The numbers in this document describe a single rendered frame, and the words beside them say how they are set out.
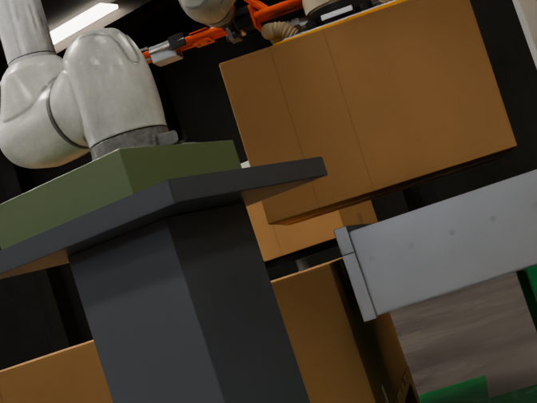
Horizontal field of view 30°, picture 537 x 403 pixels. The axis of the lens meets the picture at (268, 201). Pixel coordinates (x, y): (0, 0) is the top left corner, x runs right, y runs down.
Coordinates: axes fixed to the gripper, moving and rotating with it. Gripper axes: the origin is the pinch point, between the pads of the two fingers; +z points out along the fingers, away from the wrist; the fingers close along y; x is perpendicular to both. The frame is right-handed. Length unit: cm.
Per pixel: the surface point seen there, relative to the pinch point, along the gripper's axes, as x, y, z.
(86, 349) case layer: -57, 67, -21
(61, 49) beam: -329, -258, 831
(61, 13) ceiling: -296, -277, 770
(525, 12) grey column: 80, 7, 93
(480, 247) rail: 40, 72, -36
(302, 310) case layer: -3, 74, -21
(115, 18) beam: -247, -258, 798
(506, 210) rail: 48, 67, -36
